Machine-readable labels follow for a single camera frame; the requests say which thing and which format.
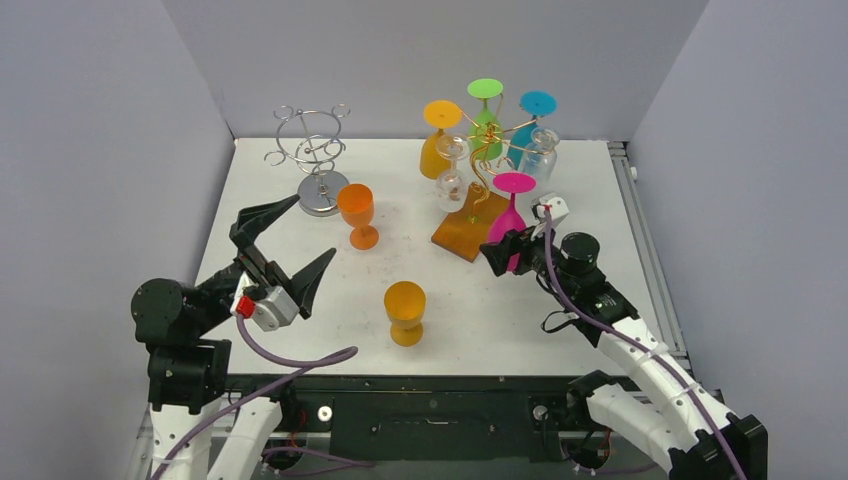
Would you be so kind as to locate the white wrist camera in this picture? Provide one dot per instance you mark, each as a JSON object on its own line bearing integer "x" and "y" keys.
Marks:
{"x": 549, "y": 210}
{"x": 275, "y": 310}

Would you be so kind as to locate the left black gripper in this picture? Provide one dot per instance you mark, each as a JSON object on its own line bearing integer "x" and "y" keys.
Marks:
{"x": 252, "y": 220}

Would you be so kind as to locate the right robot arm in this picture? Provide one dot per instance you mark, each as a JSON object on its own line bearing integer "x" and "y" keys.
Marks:
{"x": 682, "y": 428}

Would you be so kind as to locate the yellow wine glass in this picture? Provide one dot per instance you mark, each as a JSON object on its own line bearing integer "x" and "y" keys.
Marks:
{"x": 441, "y": 115}
{"x": 405, "y": 305}

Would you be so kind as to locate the gold wire glass rack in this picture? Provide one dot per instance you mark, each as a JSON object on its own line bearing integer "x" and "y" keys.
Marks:
{"x": 461, "y": 233}

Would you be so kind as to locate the pink wine glass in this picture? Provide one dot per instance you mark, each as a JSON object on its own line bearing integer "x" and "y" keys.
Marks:
{"x": 513, "y": 183}

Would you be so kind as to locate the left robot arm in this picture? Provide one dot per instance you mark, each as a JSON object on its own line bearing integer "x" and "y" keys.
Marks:
{"x": 187, "y": 372}

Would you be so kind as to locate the blue wine glass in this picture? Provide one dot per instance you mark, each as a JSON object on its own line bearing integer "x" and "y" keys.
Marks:
{"x": 537, "y": 104}

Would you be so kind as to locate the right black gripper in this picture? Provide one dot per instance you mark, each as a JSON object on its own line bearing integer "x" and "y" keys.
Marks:
{"x": 519, "y": 246}

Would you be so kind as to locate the yellow wine glass front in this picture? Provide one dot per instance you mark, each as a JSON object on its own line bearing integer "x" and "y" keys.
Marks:
{"x": 405, "y": 305}

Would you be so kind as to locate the dark orange wine glass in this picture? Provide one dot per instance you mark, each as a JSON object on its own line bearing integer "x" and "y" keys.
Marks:
{"x": 356, "y": 205}

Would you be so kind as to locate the green wine glass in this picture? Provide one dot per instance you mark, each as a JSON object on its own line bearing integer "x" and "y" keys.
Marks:
{"x": 485, "y": 90}

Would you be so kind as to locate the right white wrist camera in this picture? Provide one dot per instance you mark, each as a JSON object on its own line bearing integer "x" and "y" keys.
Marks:
{"x": 549, "y": 210}

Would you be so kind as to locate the silver wire glass rack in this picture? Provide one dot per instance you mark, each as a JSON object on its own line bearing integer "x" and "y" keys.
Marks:
{"x": 315, "y": 155}

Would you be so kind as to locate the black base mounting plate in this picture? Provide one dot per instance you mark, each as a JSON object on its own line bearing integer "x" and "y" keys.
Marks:
{"x": 421, "y": 418}

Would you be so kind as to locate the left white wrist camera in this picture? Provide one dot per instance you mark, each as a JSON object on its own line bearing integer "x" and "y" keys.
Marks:
{"x": 275, "y": 310}

